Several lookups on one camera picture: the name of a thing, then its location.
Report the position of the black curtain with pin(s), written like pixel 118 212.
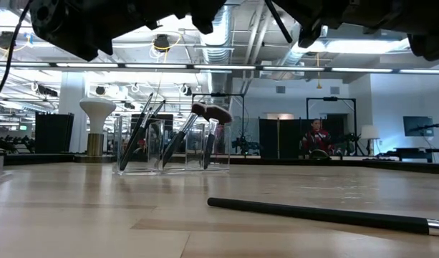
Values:
pixel 276 139

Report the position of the flat-head makeup brush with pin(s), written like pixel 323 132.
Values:
pixel 179 142

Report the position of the black table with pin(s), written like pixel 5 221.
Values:
pixel 412 149

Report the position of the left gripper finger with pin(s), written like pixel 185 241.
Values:
pixel 206 16
pixel 179 9

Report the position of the black brush silver ferrule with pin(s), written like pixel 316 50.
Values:
pixel 312 214

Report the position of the black ceiling device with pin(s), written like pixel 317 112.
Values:
pixel 6 39
pixel 162 42

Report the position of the clear acrylic organizer box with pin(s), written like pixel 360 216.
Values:
pixel 190 150

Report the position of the white shade table lamp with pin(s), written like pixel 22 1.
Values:
pixel 369 132

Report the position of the black partition panel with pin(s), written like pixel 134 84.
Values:
pixel 54 132

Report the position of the black camera rig frame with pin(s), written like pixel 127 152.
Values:
pixel 219 94
pixel 330 98

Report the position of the wall monitor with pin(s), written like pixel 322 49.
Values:
pixel 418 125

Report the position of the white mushroom table lamp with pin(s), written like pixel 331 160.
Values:
pixel 97 111

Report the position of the thin black eyeshadow brush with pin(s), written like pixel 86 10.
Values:
pixel 132 142

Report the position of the black aluminium table frame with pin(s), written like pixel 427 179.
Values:
pixel 43 158

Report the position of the large fan makeup brush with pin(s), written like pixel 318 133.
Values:
pixel 219 114

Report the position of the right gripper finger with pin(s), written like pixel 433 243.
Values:
pixel 305 18

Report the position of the thin black makeup brush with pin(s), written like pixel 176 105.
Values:
pixel 146 120
pixel 154 116

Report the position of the person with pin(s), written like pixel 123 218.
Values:
pixel 317 138

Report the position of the silver ventilation duct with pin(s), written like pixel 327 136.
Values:
pixel 217 53

